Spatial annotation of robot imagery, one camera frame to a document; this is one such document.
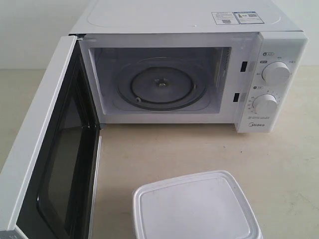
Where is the glass turntable plate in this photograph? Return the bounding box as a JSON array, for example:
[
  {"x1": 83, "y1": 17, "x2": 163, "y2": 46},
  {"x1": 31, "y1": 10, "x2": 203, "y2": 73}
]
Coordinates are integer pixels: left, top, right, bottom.
[{"x1": 116, "y1": 57, "x2": 209, "y2": 111}]

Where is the white microwave door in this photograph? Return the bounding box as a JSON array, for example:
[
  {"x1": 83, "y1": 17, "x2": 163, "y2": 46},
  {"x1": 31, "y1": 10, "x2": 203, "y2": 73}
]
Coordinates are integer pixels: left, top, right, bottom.
[{"x1": 0, "y1": 35, "x2": 101, "y2": 239}]

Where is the upper white control knob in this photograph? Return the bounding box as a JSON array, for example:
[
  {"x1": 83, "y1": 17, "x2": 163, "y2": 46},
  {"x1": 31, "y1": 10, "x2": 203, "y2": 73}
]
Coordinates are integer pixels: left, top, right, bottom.
[{"x1": 262, "y1": 61, "x2": 291, "y2": 85}]

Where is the white control knob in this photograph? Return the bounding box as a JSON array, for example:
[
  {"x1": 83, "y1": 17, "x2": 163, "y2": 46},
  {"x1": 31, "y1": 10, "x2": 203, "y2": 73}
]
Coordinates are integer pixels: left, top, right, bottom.
[
  {"x1": 262, "y1": 61, "x2": 291, "y2": 85},
  {"x1": 252, "y1": 94, "x2": 278, "y2": 115}
]

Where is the lower white control knob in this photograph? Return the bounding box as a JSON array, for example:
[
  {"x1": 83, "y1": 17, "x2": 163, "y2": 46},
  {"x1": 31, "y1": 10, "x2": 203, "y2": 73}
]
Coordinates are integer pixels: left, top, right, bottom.
[{"x1": 252, "y1": 94, "x2": 278, "y2": 115}]

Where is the white plastic lidded container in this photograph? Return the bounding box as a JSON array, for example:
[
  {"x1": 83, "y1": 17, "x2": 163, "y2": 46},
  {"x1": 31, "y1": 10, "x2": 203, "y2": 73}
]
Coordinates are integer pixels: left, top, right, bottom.
[{"x1": 132, "y1": 170, "x2": 263, "y2": 239}]

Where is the white microwave oven body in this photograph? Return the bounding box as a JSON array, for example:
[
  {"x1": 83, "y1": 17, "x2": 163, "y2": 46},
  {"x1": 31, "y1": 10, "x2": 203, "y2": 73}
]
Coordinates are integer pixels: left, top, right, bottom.
[{"x1": 70, "y1": 0, "x2": 308, "y2": 133}]

